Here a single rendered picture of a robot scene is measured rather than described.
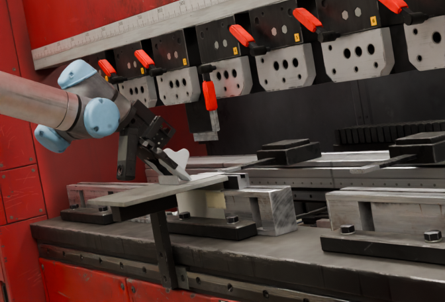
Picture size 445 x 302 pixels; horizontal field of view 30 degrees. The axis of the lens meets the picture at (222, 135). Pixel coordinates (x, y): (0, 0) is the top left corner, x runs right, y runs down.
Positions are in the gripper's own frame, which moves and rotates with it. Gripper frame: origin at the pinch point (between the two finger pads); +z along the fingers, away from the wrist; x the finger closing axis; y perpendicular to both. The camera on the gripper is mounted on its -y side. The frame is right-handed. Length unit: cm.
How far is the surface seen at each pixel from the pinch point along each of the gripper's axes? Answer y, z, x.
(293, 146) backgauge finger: 23.9, 18.2, -5.4
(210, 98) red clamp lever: 12.5, -11.9, -16.4
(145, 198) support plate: -11.0, -8.2, -9.0
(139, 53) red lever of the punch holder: 20.7, -21.8, 10.0
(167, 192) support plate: -6.8, -4.6, -9.0
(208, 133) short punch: 12.8, -0.8, -1.5
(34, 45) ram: 30, -27, 81
